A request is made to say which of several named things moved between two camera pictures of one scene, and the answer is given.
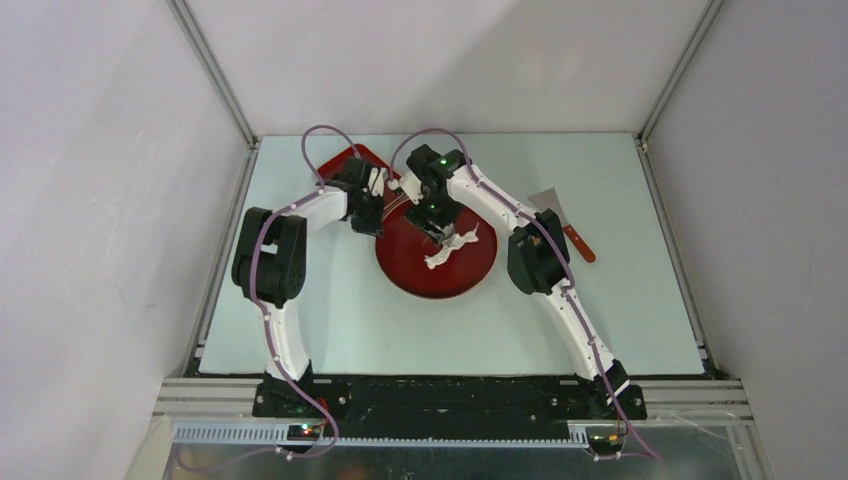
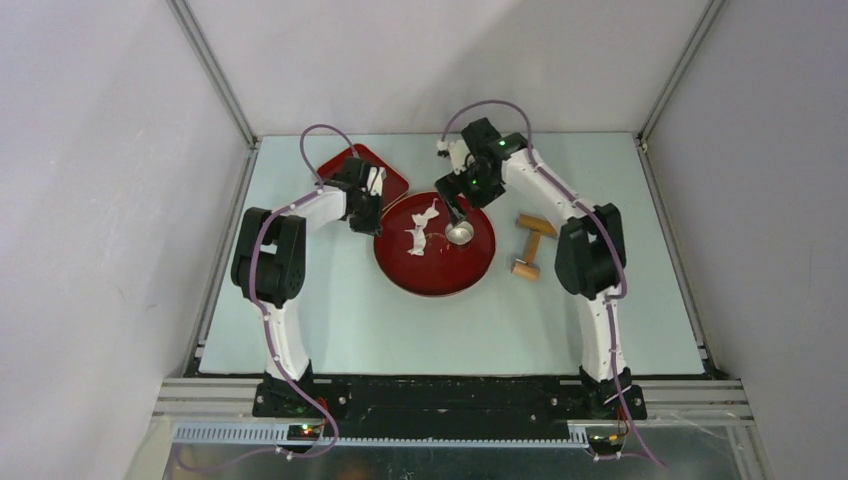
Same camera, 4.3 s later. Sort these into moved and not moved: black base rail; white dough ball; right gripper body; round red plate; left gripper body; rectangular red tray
Moved: right gripper body; white dough ball
Not moved: rectangular red tray; black base rail; round red plate; left gripper body
